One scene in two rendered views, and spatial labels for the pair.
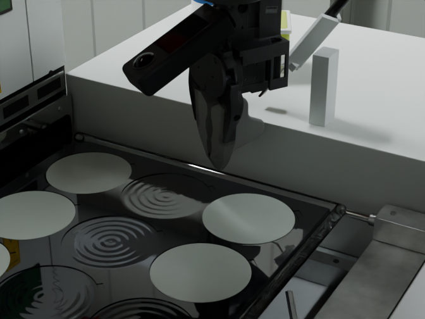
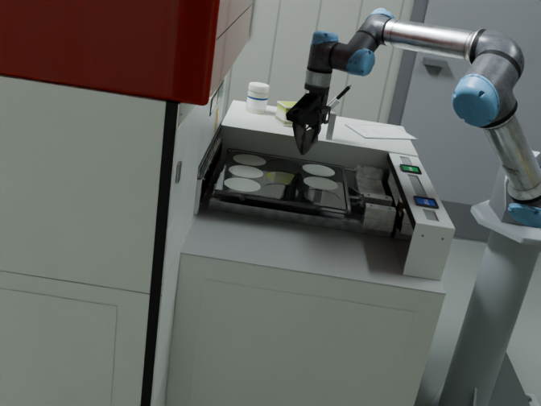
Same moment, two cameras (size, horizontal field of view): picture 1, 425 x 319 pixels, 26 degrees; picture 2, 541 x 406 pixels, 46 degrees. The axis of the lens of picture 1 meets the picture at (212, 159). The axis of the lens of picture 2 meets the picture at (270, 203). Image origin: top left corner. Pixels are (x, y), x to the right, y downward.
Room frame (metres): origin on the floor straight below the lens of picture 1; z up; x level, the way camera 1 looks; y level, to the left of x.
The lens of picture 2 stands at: (-0.69, 0.98, 1.51)
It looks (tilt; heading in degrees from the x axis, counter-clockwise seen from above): 22 degrees down; 330
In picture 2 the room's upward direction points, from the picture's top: 9 degrees clockwise
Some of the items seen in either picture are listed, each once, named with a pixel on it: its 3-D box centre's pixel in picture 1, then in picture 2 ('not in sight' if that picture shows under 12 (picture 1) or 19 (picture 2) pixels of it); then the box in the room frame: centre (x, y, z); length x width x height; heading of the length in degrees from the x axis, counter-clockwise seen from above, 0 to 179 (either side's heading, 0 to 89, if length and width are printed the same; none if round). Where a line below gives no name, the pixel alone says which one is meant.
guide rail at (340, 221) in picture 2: not in sight; (299, 217); (0.66, 0.11, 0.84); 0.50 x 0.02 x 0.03; 60
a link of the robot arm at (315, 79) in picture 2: not in sight; (316, 78); (0.91, -0.02, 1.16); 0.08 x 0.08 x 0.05
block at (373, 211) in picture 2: not in sight; (379, 211); (0.55, -0.06, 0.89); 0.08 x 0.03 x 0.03; 60
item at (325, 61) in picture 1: (311, 64); (327, 117); (0.96, -0.11, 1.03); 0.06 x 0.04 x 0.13; 60
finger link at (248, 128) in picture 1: (240, 133); (311, 140); (0.89, -0.03, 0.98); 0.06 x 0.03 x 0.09; 120
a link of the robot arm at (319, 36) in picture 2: not in sight; (324, 51); (0.90, -0.02, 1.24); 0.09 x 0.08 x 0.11; 25
